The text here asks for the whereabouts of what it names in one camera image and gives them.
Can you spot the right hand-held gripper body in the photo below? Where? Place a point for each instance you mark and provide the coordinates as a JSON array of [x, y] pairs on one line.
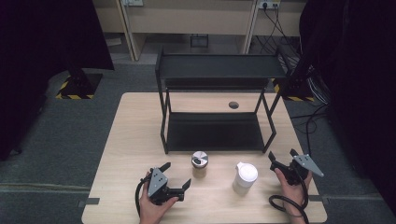
[[306, 163]]

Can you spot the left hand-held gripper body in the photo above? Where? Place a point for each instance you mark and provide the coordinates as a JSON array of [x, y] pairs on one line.
[[157, 183]]

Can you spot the glass jar with steel lid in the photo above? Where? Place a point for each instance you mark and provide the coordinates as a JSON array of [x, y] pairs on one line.
[[199, 163]]

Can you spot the white lidded cup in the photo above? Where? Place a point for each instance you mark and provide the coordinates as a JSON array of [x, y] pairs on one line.
[[246, 177]]

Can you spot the black metal shelf rack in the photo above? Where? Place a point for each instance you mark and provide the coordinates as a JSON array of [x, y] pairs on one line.
[[218, 67]]

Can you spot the person's left hand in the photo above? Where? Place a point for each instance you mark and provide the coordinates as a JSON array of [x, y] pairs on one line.
[[152, 210]]

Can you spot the person's right hand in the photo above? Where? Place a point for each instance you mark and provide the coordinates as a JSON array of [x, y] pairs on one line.
[[295, 194]]

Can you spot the grey floor tape piece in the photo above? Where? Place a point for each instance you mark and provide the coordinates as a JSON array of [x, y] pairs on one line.
[[89, 202], [316, 198]]

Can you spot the black stand with striped base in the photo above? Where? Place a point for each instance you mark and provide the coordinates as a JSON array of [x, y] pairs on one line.
[[295, 84], [79, 85]]

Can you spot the black curtain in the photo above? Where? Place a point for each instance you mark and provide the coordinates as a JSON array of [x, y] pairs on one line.
[[46, 46], [358, 77]]

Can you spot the white wall power outlet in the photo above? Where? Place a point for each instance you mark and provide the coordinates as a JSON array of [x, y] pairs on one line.
[[133, 2], [269, 3]]

